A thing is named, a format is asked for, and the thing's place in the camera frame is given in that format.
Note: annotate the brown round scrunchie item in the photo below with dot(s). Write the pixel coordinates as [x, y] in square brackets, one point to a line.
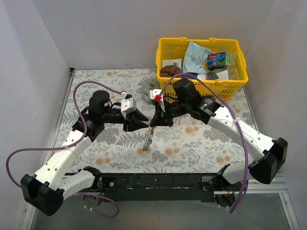
[170, 71]

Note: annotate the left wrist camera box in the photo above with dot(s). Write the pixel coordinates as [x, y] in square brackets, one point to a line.
[128, 104]

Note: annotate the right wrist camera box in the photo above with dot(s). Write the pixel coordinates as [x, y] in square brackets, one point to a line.
[156, 95]

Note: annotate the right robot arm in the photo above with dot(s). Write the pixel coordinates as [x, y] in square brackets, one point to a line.
[268, 154]

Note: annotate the floral tablecloth mat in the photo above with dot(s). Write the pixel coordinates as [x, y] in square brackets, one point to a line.
[189, 146]

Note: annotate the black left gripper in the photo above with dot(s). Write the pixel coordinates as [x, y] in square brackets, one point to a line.
[129, 120]

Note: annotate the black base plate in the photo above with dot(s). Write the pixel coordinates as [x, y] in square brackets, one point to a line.
[164, 187]

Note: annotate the green sponge pack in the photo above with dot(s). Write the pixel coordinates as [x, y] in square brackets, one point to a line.
[219, 60]

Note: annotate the light blue chips bag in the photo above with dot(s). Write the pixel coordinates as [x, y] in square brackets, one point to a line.
[195, 59]

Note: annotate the metal disc with keyrings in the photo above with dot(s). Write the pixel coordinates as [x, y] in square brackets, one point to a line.
[149, 135]

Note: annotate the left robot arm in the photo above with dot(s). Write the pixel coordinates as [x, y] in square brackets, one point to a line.
[46, 189]

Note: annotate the white small box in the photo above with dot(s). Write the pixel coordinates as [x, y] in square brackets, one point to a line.
[172, 62]

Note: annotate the white blue bottle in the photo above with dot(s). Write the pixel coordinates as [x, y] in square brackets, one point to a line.
[216, 74]

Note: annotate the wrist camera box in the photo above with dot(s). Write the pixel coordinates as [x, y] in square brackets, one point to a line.
[128, 104]
[156, 95]

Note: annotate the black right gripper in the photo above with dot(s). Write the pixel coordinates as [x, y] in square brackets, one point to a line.
[166, 115]

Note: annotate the grey paper-wrapped roll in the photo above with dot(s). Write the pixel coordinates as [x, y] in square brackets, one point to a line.
[147, 86]

